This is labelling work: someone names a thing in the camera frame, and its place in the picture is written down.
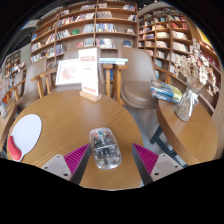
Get transparent computer mouse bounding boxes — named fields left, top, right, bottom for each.
left=88, top=126, right=123, bottom=171

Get light blue flat books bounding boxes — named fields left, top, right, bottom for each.
left=98, top=57, right=129, bottom=66

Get white picture with red print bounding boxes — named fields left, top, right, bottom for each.
left=55, top=58, right=83, bottom=87

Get white mouse pad red rest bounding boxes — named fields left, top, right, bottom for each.
left=7, top=113, right=43, bottom=163

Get curved wooden bookshelf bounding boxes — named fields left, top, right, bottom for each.
left=137, top=6, right=223, bottom=114

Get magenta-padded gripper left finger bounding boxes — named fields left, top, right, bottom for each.
left=41, top=143, right=92, bottom=186

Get beige padded armchair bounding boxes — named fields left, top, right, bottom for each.
left=119, top=46, right=161, bottom=109
left=14, top=58, right=58, bottom=113
left=49, top=48, right=128, bottom=104

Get stack of books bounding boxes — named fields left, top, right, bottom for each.
left=149, top=79, right=184, bottom=104

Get small distant bookshelf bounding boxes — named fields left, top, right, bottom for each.
left=3, top=49, right=22, bottom=79

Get white sign wooden base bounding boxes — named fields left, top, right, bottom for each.
left=78, top=46, right=103, bottom=103

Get round wooden side table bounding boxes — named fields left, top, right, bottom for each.
left=0, top=99, right=18, bottom=153
left=155, top=98, right=219, bottom=167

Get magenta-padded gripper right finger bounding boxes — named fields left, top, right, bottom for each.
left=131, top=143, right=184, bottom=186

